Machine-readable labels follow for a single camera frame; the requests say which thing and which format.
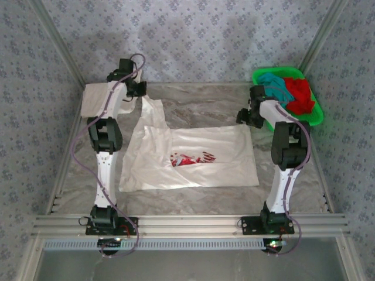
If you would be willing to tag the white t-shirt with red print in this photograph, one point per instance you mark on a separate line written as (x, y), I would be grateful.
(205, 140)

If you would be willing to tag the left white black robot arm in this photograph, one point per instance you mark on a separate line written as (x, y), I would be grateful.
(106, 175)

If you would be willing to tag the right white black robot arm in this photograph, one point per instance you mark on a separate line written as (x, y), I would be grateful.
(281, 187)

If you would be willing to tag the teal t-shirt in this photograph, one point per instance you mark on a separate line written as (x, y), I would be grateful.
(276, 83)

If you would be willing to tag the folded plain white t-shirt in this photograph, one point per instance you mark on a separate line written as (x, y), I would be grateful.
(90, 99)

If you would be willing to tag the green plastic basket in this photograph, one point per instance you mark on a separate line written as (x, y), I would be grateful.
(310, 120)

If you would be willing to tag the black controller board with LED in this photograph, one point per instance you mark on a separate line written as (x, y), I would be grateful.
(109, 245)
(274, 245)

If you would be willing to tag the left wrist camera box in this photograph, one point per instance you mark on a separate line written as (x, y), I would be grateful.
(138, 76)

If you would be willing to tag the aluminium corner post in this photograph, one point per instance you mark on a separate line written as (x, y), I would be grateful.
(59, 41)
(322, 35)

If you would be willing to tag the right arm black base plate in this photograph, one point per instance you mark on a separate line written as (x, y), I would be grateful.
(249, 226)

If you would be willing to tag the aluminium cross rail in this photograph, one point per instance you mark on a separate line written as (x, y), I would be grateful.
(190, 225)

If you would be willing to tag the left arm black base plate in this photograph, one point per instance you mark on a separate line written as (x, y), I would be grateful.
(133, 223)

